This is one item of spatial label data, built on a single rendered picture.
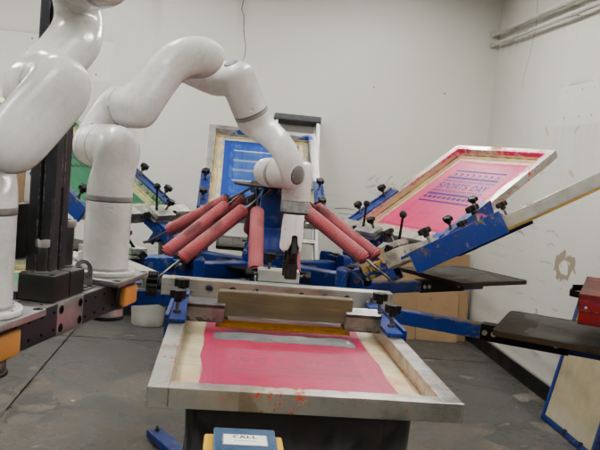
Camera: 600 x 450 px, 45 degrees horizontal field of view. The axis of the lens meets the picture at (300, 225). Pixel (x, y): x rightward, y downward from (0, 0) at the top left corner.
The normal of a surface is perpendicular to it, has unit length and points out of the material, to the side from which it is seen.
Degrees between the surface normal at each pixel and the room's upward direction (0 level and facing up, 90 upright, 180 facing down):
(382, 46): 90
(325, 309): 90
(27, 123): 86
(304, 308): 90
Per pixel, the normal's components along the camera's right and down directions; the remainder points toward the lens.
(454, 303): 0.11, -0.11
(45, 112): 0.69, 0.11
